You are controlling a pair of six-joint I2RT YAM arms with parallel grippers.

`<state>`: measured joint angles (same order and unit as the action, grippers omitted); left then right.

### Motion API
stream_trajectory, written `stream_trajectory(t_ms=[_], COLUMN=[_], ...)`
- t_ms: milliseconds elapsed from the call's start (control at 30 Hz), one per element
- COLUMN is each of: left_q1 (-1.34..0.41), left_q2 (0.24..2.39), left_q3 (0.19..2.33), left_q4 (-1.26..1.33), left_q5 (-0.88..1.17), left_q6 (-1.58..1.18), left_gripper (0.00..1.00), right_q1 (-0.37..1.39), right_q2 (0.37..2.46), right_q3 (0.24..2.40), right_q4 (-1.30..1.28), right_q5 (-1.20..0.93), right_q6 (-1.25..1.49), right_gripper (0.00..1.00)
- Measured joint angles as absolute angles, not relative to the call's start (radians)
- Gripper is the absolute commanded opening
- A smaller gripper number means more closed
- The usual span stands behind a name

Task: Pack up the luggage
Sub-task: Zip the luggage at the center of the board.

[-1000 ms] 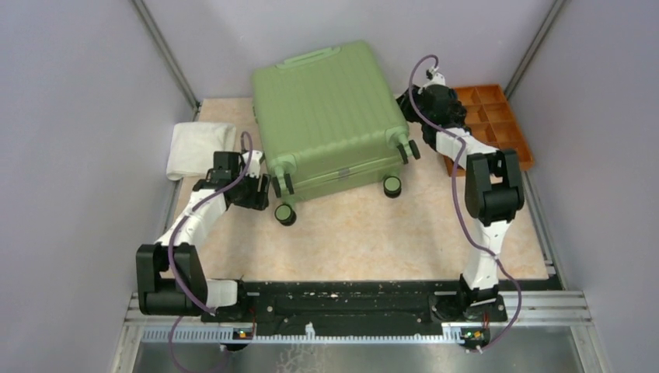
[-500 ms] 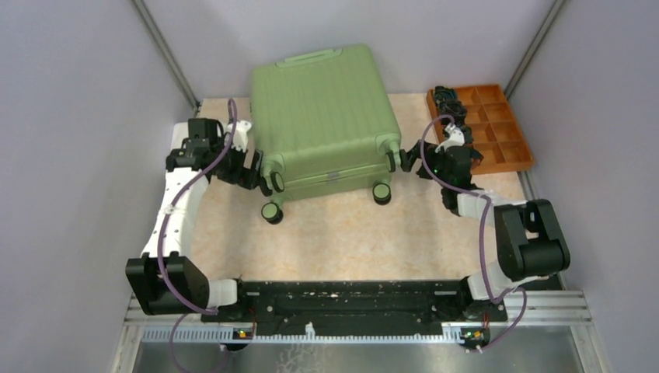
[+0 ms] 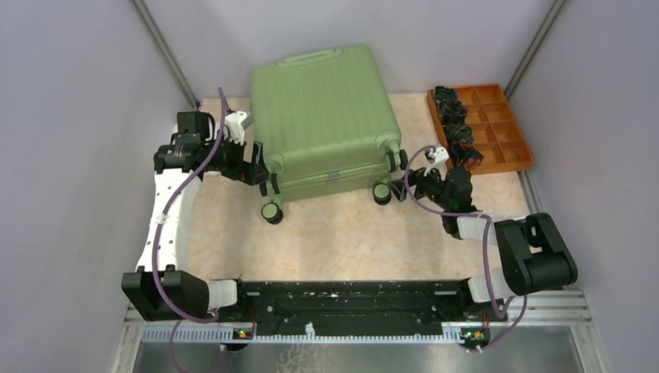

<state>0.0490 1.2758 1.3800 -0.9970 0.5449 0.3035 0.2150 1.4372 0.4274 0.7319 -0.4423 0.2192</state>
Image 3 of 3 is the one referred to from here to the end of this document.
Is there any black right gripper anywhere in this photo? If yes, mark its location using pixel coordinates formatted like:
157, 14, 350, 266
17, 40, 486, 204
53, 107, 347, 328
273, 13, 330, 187
387, 161, 452, 211

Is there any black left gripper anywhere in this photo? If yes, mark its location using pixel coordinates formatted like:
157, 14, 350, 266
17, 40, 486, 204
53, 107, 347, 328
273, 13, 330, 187
202, 129, 270, 185

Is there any green suitcase blue lining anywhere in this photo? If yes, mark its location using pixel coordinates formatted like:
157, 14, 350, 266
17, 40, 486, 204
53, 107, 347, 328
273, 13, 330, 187
250, 44, 403, 205

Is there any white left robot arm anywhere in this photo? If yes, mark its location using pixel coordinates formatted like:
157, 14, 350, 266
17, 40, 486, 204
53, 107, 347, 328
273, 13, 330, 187
121, 110, 269, 323

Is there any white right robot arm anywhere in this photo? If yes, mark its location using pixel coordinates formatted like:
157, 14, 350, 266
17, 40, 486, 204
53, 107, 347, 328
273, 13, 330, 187
389, 145, 578, 320

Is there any dark bundle in tray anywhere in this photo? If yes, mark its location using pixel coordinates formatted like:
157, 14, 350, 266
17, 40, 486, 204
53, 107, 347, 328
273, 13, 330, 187
432, 85, 458, 106
444, 122, 474, 144
448, 142, 484, 170
438, 99, 468, 126

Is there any suitcase wheel front right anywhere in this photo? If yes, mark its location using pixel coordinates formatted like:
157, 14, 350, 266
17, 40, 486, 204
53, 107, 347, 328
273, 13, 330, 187
371, 183, 392, 206

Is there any suitcase wheel middle right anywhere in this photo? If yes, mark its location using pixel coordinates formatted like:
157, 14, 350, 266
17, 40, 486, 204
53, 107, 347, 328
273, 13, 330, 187
385, 149, 409, 173

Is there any orange compartment tray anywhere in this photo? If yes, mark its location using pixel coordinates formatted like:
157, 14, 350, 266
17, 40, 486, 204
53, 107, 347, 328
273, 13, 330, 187
426, 84, 535, 175

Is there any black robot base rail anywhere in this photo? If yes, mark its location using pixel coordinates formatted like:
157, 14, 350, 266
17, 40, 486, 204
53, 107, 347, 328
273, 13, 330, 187
219, 280, 500, 336

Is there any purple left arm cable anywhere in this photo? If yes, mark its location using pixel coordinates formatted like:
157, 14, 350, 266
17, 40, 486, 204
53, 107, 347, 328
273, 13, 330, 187
152, 86, 232, 373

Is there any white slotted cable duct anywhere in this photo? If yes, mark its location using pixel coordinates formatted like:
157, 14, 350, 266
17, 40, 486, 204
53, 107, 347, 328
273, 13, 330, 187
141, 324, 486, 345

